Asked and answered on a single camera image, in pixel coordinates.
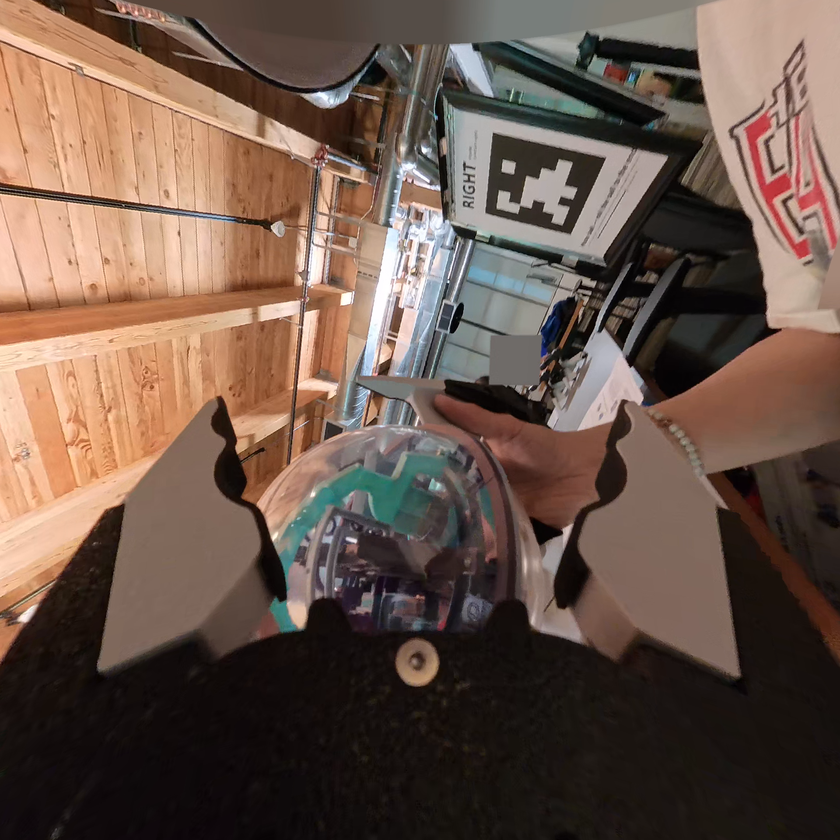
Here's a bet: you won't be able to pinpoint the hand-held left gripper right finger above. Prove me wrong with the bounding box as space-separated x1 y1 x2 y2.
554 402 742 680

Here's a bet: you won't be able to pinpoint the framed marker sign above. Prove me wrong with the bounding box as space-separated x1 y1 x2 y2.
434 88 704 266

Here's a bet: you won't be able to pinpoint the silver spiral air duct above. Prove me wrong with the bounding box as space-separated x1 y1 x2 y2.
371 42 454 227

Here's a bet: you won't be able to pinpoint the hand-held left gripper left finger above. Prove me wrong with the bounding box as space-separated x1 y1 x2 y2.
97 397 287 676

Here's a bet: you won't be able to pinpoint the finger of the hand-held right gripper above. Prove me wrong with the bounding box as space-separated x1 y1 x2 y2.
354 377 454 427

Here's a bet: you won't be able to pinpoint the white bead bracelet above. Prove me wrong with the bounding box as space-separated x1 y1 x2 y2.
645 406 710 479

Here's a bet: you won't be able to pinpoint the white stands with blue gear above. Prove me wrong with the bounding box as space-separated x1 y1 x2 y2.
541 298 592 395

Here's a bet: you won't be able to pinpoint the person's right hand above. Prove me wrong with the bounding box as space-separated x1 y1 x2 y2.
436 397 611 529

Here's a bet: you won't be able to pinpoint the black office chair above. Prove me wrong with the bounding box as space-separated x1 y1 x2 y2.
594 190 769 395

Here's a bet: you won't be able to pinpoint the black track light rail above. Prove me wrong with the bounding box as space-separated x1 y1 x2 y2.
0 184 287 238

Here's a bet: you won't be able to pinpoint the person's right forearm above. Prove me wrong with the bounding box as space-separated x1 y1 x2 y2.
646 328 840 479

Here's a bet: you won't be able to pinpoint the white paper sheet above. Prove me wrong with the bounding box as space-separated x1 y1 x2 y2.
577 357 644 431

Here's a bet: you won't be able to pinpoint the clear plastic maze ball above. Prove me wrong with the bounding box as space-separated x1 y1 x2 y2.
256 423 546 634

